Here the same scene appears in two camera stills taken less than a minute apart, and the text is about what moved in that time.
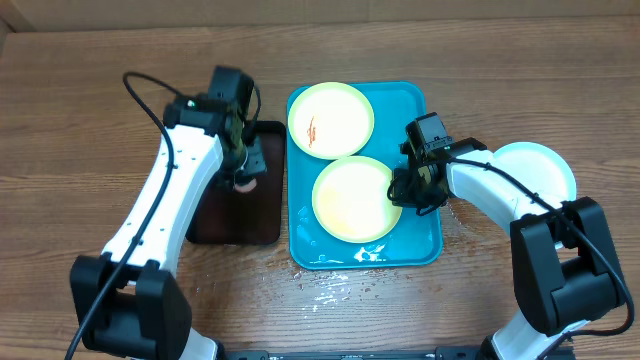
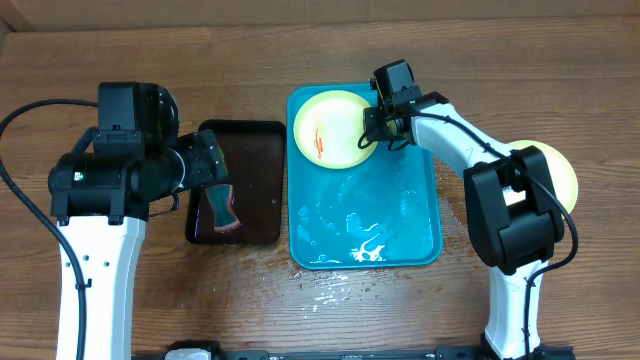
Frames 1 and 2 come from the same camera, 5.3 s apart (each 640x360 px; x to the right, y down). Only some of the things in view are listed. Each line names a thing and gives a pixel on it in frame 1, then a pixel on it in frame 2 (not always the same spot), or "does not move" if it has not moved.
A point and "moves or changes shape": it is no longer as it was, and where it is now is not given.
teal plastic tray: x=412 y=240 does not move
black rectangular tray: x=254 y=217 does not move
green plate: x=350 y=201 -> x=563 y=180
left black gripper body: x=236 y=171 -> x=202 y=164
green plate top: x=331 y=121 moves or changes shape
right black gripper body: x=416 y=191 -> x=380 y=127
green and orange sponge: x=246 y=188 -> x=219 y=196
